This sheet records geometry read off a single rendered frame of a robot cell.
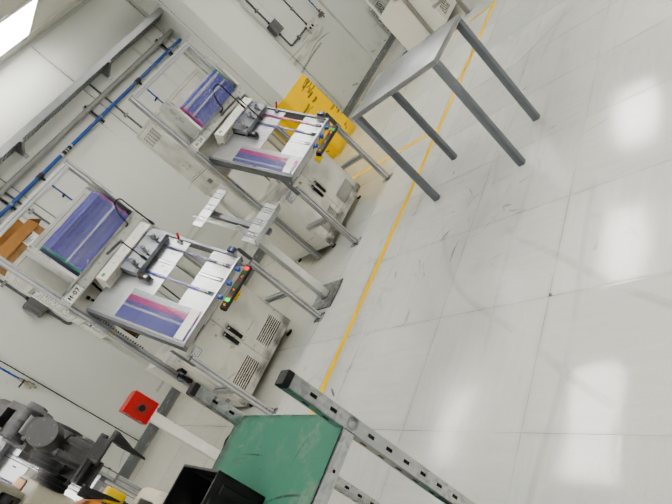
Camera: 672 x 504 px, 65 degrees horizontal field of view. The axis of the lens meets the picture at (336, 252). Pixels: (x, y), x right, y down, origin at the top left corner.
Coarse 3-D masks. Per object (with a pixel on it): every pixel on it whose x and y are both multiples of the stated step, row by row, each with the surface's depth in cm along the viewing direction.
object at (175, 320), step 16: (128, 304) 321; (144, 304) 320; (160, 304) 319; (176, 304) 318; (128, 320) 314; (144, 320) 313; (160, 320) 312; (176, 320) 312; (192, 320) 311; (176, 336) 305
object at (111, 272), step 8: (144, 224) 350; (136, 232) 347; (144, 232) 346; (128, 240) 343; (136, 240) 342; (120, 248) 339; (128, 248) 339; (120, 256) 335; (112, 264) 332; (120, 264) 333; (104, 272) 328; (112, 272) 328; (120, 272) 335; (104, 280) 324; (112, 280) 330
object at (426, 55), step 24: (456, 24) 287; (432, 48) 283; (480, 48) 297; (384, 72) 334; (408, 72) 289; (504, 72) 305; (384, 96) 299; (360, 120) 321; (480, 120) 284; (384, 144) 328; (504, 144) 290; (408, 168) 336; (432, 192) 345
